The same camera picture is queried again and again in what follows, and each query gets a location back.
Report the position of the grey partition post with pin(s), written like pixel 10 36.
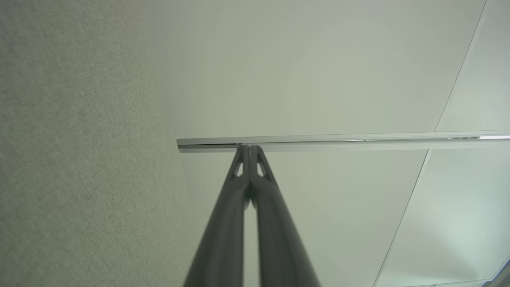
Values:
pixel 358 141

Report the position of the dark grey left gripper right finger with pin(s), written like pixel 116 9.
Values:
pixel 279 239

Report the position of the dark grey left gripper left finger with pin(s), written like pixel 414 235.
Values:
pixel 225 231

